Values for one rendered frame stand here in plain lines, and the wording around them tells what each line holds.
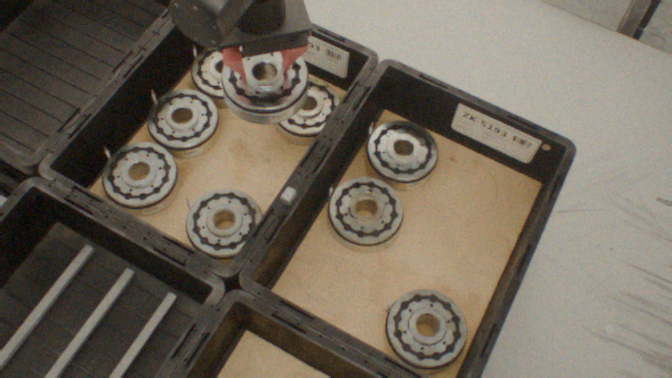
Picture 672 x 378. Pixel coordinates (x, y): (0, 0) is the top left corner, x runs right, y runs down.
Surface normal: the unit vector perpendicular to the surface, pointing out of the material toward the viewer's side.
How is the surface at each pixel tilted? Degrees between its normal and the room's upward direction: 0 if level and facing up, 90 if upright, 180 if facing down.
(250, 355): 0
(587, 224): 0
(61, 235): 0
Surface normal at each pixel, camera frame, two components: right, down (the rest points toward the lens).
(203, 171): 0.05, -0.49
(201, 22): -0.47, 0.77
